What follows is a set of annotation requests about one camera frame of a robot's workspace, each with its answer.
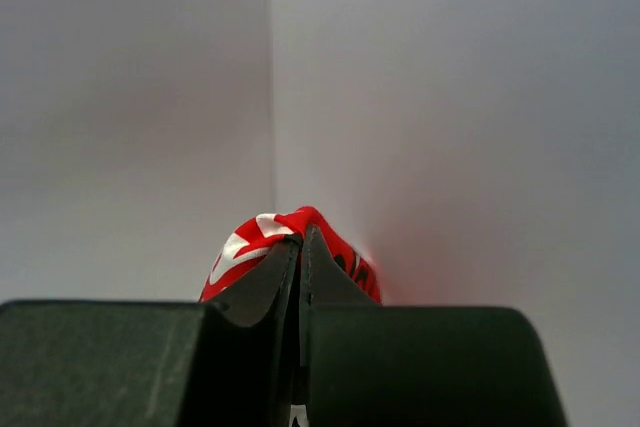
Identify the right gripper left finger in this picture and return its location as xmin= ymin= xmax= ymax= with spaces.
xmin=1 ymin=241 xmax=299 ymax=426

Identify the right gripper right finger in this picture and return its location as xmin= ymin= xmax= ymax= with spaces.
xmin=300 ymin=226 xmax=567 ymax=426

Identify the white red print t shirt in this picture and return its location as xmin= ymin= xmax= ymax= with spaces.
xmin=199 ymin=206 xmax=381 ymax=426

